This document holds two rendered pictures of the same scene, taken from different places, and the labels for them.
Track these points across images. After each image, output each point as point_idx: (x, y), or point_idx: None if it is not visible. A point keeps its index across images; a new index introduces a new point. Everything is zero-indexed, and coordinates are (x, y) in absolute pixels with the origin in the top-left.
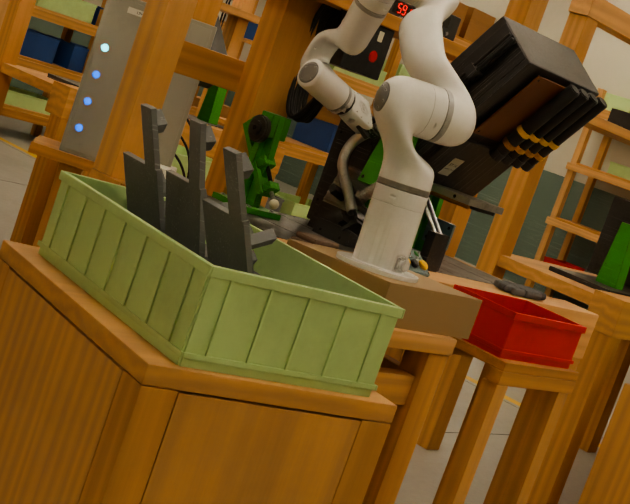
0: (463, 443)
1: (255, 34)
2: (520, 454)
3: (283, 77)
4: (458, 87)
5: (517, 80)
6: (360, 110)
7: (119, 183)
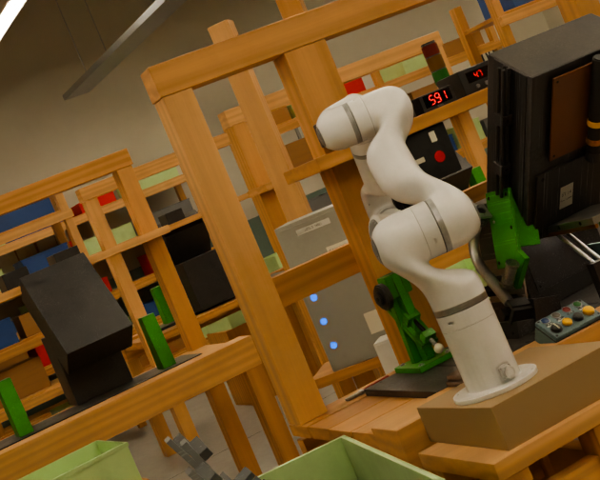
0: None
1: (338, 217)
2: None
3: None
4: (436, 189)
5: (539, 97)
6: None
7: (308, 428)
